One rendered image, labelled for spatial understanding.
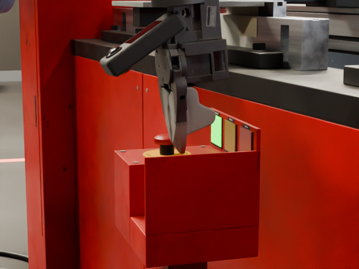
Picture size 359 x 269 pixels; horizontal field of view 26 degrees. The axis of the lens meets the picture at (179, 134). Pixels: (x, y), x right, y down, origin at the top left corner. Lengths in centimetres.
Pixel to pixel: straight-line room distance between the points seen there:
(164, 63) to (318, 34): 51
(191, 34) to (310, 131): 29
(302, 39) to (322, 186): 35
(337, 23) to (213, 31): 81
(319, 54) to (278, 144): 24
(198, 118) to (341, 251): 31
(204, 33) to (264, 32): 55
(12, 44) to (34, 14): 668
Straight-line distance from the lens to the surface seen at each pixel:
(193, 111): 104
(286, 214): 131
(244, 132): 108
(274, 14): 157
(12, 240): 333
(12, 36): 909
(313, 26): 147
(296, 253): 130
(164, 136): 115
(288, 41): 153
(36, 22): 241
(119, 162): 116
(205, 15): 103
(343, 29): 180
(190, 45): 101
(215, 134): 120
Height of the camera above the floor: 102
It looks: 10 degrees down
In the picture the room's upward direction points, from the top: straight up
